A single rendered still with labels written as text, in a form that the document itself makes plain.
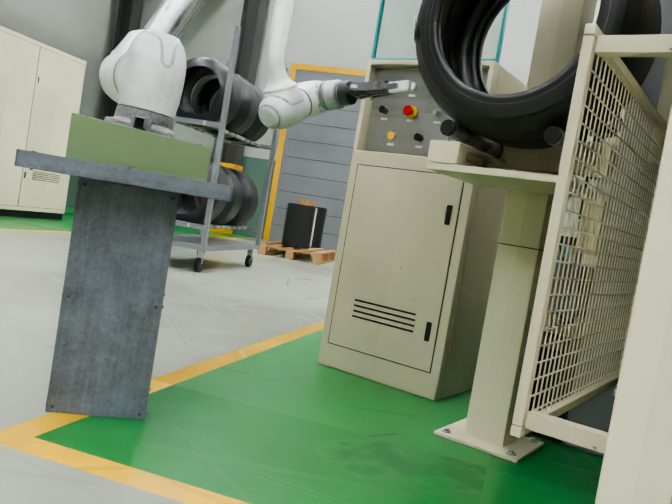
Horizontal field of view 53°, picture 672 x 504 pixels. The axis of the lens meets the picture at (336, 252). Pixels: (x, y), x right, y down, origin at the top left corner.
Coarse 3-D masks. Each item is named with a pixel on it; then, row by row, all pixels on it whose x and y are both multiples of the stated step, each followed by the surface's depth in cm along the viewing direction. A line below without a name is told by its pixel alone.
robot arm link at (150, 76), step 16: (144, 32) 177; (160, 32) 177; (128, 48) 180; (144, 48) 174; (160, 48) 175; (176, 48) 178; (128, 64) 176; (144, 64) 174; (160, 64) 174; (176, 64) 177; (128, 80) 175; (144, 80) 174; (160, 80) 175; (176, 80) 178; (128, 96) 175; (144, 96) 174; (160, 96) 176; (176, 96) 180; (160, 112) 177
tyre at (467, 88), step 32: (448, 0) 192; (480, 0) 200; (608, 0) 153; (640, 0) 152; (416, 32) 184; (448, 32) 198; (480, 32) 201; (608, 32) 153; (640, 32) 154; (448, 64) 200; (480, 64) 202; (576, 64) 156; (640, 64) 162; (448, 96) 175; (480, 96) 169; (512, 96) 164; (544, 96) 160; (480, 128) 173; (512, 128) 168; (544, 128) 165
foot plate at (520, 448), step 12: (444, 432) 207; (456, 432) 210; (468, 444) 201; (480, 444) 202; (492, 444) 204; (516, 444) 208; (528, 444) 210; (540, 444) 212; (504, 456) 195; (516, 456) 196
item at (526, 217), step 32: (544, 0) 202; (576, 0) 197; (544, 32) 202; (576, 32) 196; (544, 64) 201; (512, 192) 205; (512, 224) 204; (544, 224) 200; (512, 256) 204; (512, 288) 203; (512, 320) 203; (480, 352) 208; (512, 352) 202; (480, 384) 207; (512, 384) 202; (480, 416) 207; (512, 416) 206
